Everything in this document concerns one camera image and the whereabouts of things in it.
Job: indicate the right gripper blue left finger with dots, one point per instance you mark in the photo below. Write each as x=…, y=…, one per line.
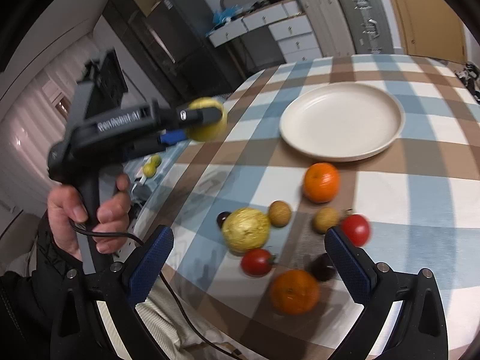
x=145, y=263

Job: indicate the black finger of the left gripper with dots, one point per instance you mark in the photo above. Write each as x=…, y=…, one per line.
x=189, y=117

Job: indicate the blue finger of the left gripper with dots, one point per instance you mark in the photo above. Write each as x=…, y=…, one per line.
x=171, y=138

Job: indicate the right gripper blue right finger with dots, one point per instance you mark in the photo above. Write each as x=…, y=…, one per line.
x=353, y=265

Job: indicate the green-yellow guava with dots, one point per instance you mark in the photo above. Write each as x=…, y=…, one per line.
x=207, y=133

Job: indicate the red tomato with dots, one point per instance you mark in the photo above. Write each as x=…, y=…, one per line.
x=357, y=229
x=257, y=262

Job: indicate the orange tangerine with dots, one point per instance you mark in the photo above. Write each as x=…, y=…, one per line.
x=321, y=183
x=294, y=292

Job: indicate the yellow bumpy guava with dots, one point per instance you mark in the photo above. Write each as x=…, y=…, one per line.
x=246, y=229

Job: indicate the person's left hand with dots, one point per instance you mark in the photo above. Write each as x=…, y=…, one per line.
x=64, y=206

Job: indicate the small green lime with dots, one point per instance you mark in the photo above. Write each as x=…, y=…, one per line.
x=155, y=160

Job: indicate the small yellow lime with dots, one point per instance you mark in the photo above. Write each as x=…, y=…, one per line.
x=149, y=170

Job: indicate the dark cabinet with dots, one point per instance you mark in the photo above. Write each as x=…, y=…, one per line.
x=168, y=40

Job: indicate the plaid tablecloth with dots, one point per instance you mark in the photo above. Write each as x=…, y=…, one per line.
x=421, y=197

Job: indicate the white drawer desk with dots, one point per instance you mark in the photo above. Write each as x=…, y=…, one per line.
x=288, y=24

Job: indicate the cream round plate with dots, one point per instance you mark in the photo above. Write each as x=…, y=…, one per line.
x=342, y=122

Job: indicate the beige suitcase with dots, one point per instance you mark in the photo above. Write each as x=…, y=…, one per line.
x=330, y=27

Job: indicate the silver suitcase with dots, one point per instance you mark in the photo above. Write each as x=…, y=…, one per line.
x=368, y=25

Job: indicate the wooden door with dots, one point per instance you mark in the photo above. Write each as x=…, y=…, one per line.
x=430, y=28

